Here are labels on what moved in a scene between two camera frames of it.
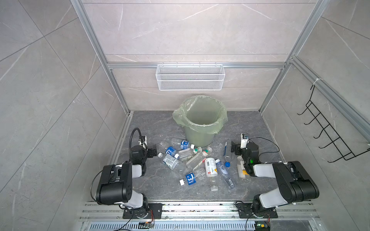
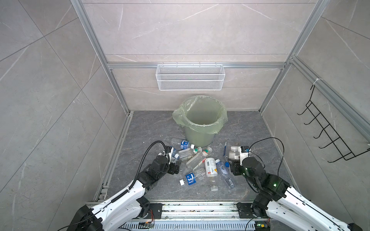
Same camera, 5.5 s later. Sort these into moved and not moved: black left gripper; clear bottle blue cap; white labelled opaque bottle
Moved: black left gripper
Not moved: clear bottle blue cap; white labelled opaque bottle
